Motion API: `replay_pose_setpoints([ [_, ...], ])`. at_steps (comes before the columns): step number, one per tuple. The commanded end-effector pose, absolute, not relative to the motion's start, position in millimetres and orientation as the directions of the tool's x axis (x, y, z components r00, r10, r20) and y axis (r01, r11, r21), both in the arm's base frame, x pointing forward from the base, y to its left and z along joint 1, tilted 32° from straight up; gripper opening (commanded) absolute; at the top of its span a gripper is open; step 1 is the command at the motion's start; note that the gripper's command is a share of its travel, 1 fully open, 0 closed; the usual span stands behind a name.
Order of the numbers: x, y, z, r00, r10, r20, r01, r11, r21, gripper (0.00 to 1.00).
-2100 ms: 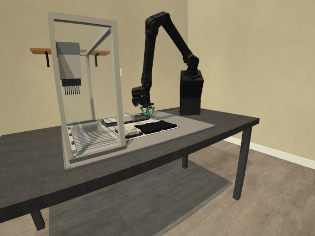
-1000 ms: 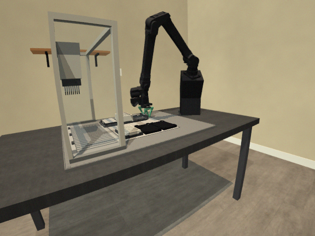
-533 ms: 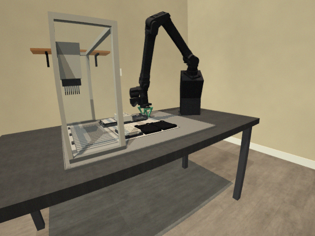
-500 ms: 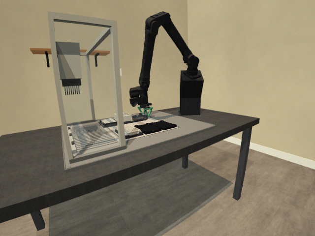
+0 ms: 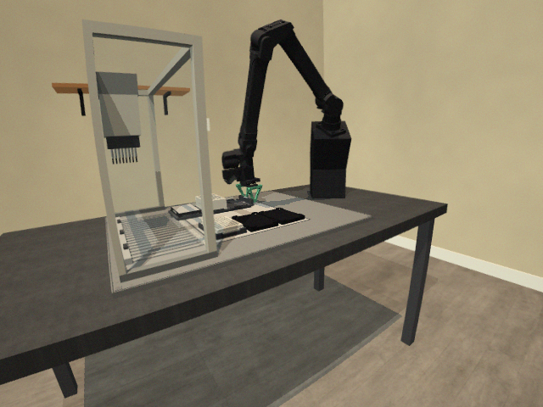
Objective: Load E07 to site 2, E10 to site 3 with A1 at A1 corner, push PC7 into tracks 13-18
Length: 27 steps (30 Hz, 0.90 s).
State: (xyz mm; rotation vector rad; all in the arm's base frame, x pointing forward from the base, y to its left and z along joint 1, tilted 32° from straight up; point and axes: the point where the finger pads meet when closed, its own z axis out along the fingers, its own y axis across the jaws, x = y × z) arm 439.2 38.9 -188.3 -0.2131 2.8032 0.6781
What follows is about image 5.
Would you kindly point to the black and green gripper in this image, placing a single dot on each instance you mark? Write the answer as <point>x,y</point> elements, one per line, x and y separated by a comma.
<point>249,187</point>

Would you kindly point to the cream deep-well block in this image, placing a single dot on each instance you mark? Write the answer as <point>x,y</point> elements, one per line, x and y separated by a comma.
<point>219,202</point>

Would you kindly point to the white well plate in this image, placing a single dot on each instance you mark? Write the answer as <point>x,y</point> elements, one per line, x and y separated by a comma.
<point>225,224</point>

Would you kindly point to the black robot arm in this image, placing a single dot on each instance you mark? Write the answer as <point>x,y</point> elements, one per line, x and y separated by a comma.
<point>262,43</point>

